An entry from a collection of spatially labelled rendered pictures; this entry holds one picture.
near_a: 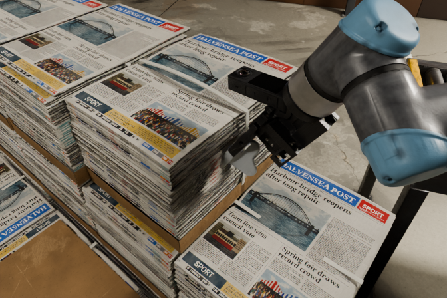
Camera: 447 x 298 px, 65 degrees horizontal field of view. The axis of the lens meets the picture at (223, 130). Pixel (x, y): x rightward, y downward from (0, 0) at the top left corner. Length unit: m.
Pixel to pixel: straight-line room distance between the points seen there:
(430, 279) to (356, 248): 1.09
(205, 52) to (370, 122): 0.49
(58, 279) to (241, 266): 0.50
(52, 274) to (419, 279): 1.42
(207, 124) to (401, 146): 0.32
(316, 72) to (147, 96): 0.34
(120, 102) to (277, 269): 0.41
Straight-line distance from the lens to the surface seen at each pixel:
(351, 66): 0.40
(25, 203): 1.20
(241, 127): 0.64
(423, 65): 1.46
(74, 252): 1.04
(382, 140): 0.37
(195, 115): 0.60
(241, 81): 0.53
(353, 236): 0.76
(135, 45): 0.83
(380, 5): 0.41
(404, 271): 1.79
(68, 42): 0.90
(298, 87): 0.46
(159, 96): 0.66
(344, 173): 2.05
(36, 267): 1.05
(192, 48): 0.81
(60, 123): 0.74
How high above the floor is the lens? 1.43
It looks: 40 degrees down
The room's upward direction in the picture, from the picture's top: straight up
